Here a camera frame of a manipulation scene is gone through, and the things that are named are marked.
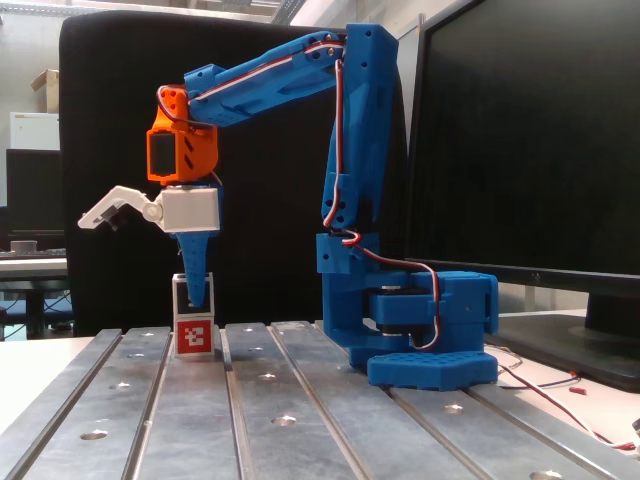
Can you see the small grey box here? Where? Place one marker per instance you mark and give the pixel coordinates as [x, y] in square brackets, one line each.
[23, 246]

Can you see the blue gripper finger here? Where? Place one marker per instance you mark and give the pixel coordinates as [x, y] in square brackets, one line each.
[196, 260]

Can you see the black Dell monitor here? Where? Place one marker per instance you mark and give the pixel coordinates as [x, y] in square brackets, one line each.
[525, 150]

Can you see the white cabinet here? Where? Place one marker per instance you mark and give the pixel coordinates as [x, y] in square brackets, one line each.
[32, 130]

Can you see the aluminium slotted base plate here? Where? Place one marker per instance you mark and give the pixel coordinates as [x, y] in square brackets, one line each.
[300, 440]

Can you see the brown cardboard box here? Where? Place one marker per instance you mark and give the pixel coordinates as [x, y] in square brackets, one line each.
[47, 90]

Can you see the black cube with marker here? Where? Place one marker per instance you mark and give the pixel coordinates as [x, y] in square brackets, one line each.
[180, 300]

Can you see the white background desk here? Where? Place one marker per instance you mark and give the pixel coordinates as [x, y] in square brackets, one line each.
[30, 267]

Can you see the dark fabric office chair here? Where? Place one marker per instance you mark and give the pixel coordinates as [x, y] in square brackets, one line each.
[125, 150]

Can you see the dark background monitor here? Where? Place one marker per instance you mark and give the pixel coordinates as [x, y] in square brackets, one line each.
[35, 190]

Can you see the blue and orange robot arm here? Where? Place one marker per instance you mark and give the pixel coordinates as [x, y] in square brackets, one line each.
[370, 150]

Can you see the white mount with camera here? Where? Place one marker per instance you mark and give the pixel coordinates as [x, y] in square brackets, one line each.
[190, 210]

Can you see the dark keyboard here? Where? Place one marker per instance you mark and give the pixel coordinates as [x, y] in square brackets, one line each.
[35, 254]

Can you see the red cube with marker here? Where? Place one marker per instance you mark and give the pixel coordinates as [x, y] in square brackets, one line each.
[195, 337]

